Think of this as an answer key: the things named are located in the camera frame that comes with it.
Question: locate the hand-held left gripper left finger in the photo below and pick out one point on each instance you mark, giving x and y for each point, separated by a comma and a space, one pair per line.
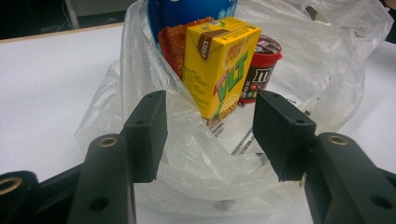
146, 140

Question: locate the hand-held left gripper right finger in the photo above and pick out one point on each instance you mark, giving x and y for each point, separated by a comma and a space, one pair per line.
280, 140

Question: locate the red candy cup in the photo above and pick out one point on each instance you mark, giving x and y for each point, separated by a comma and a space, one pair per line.
264, 65

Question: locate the clear smiley-face plastic bag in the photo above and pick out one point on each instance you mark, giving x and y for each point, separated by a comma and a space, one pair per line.
327, 77

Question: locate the yellow drink carton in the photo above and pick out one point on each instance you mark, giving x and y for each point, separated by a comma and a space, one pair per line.
218, 68

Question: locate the blue snack packet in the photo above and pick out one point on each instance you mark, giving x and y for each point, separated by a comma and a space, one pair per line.
186, 12

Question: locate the white table cover sheet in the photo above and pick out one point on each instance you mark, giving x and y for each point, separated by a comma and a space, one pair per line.
46, 93

